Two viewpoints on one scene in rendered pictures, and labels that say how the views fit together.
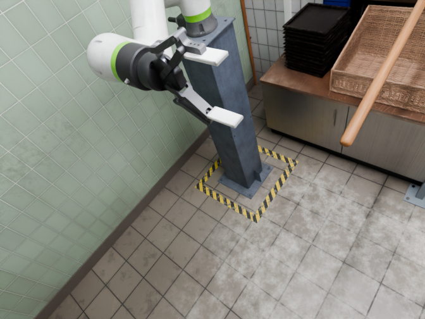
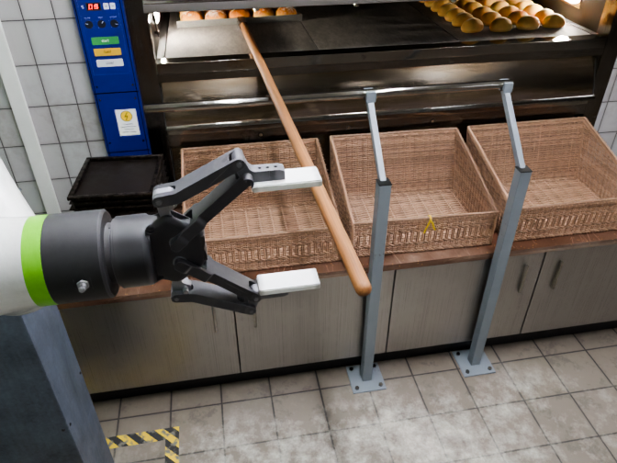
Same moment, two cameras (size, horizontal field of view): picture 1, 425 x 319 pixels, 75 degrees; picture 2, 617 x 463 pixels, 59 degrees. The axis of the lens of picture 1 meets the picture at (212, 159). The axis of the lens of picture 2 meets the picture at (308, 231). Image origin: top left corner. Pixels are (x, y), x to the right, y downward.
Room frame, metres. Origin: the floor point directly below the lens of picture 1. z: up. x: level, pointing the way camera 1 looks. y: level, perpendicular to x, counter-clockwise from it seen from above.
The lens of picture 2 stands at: (0.19, 0.38, 1.83)
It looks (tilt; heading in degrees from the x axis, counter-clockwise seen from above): 36 degrees down; 293
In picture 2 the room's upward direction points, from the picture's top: straight up
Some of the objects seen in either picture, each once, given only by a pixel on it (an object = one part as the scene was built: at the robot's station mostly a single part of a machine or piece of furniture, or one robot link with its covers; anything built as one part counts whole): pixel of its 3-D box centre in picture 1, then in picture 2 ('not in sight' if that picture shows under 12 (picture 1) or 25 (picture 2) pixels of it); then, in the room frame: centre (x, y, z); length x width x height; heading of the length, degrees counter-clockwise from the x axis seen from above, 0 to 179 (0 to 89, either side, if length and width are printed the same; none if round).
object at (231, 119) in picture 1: (224, 116); (288, 281); (0.40, -0.05, 1.42); 0.07 x 0.03 x 0.01; 34
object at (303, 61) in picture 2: not in sight; (392, 52); (0.72, -1.72, 1.16); 1.80 x 0.06 x 0.04; 33
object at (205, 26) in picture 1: (190, 20); not in sight; (1.27, -0.16, 1.23); 0.26 x 0.15 x 0.06; 34
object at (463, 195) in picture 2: not in sight; (407, 187); (0.55, -1.48, 0.72); 0.56 x 0.49 x 0.28; 32
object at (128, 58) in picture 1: (143, 66); (87, 253); (0.57, 0.06, 1.49); 0.12 x 0.06 x 0.09; 124
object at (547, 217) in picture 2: not in sight; (547, 175); (0.05, -1.81, 0.72); 0.56 x 0.49 x 0.28; 33
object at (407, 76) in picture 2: not in sight; (391, 90); (0.71, -1.70, 1.02); 1.79 x 0.11 x 0.19; 33
